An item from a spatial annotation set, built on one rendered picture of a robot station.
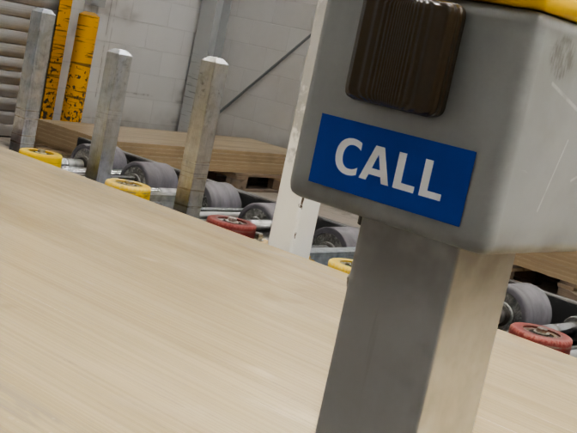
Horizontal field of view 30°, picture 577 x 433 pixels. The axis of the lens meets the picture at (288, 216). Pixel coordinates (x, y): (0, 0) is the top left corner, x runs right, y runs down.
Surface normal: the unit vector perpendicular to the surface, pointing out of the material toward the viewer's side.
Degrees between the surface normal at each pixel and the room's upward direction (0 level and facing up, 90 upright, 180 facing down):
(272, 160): 90
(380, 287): 90
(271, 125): 90
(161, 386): 0
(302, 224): 90
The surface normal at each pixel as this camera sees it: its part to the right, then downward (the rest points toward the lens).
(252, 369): 0.20, -0.97
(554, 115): 0.75, 0.25
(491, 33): -0.64, -0.01
